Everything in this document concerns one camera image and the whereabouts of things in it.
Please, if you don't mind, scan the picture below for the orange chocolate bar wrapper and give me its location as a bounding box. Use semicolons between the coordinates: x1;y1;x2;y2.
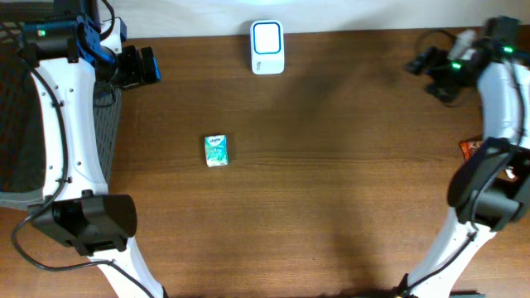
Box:
459;139;484;161

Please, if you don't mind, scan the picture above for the teal white tissue pack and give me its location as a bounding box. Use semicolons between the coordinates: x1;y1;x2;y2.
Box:
205;135;229;167

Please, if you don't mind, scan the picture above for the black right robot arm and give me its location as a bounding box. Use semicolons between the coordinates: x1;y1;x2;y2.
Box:
393;16;529;297

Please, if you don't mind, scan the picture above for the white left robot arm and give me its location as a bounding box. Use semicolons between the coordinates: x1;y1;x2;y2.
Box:
20;1;166;297

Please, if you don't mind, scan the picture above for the white barcode scanner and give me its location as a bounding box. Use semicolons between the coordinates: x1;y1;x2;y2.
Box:
250;20;285;75

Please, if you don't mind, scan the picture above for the grey plastic mesh basket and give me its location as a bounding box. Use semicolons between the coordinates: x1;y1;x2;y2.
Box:
1;1;121;210

